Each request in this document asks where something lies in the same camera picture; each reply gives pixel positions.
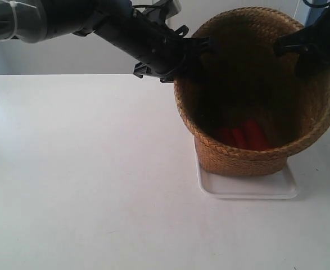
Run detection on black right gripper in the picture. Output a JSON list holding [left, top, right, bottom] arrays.
[[273, 1, 330, 78]]

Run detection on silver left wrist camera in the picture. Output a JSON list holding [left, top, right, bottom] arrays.
[[133, 0, 182, 24]]

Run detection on white rectangular plastic tray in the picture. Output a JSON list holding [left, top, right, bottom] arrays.
[[195, 138, 299, 200]]

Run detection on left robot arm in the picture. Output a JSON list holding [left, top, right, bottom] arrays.
[[0, 0, 215, 83]]

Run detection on brown woven straw basket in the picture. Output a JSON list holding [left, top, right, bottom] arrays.
[[174, 7, 330, 176]]

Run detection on red objects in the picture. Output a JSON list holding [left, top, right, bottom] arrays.
[[215, 119, 271, 151]]

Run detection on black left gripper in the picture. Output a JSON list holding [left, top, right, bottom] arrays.
[[96, 9, 219, 84]]

